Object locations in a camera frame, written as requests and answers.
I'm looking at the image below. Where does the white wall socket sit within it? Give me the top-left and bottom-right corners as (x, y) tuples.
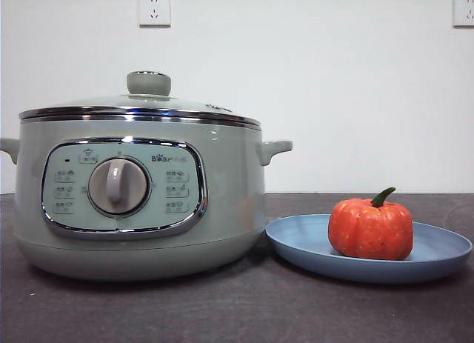
(453, 0), (474, 28)
(138, 0), (173, 28)

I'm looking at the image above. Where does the blue round plate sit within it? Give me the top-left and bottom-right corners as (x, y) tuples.
(264, 213), (474, 284)

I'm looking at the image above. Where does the small orange pumpkin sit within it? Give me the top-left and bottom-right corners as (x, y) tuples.
(327, 186), (415, 262)

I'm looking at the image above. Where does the pale green electric steamer pot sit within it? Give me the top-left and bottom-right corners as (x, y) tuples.
(0, 116), (294, 283)

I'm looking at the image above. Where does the glass lid with green knob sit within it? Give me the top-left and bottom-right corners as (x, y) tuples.
(18, 70), (262, 128)

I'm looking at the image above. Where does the grey control dial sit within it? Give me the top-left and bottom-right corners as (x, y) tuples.
(87, 157), (151, 216)

